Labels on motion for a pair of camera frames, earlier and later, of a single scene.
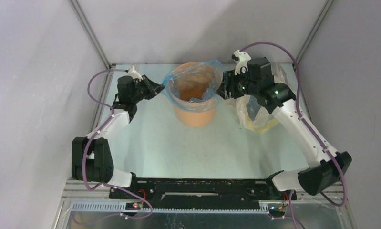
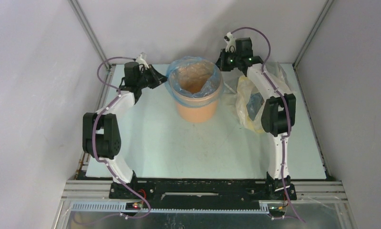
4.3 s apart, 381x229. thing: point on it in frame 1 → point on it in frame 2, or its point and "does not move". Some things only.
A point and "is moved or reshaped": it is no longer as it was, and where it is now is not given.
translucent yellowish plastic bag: [254, 116] does not move
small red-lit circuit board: [134, 206] does not move
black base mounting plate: [200, 190] does not move
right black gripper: [227, 84] → [226, 63]
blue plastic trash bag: [194, 87] is moved or reshaped
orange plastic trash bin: [194, 88] does not move
